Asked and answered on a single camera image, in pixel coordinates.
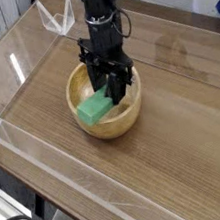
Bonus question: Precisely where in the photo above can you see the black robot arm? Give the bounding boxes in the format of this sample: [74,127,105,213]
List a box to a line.
[77,0,134,105]

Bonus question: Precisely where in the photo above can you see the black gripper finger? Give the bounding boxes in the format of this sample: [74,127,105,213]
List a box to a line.
[107,71,126,105]
[87,64,107,91]

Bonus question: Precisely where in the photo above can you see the green rectangular block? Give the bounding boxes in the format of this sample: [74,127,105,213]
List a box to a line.
[76,86,113,126]

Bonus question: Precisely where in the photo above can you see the light wooden bowl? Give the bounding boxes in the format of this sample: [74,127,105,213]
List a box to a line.
[65,63,142,139]

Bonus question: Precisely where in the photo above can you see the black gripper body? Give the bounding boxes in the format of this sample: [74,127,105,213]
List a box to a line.
[77,12,134,85]

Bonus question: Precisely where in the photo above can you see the clear acrylic tray wall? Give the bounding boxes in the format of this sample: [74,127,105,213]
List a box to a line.
[0,0,220,220]

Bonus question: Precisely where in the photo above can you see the black table leg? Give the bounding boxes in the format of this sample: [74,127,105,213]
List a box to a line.
[34,194,45,220]

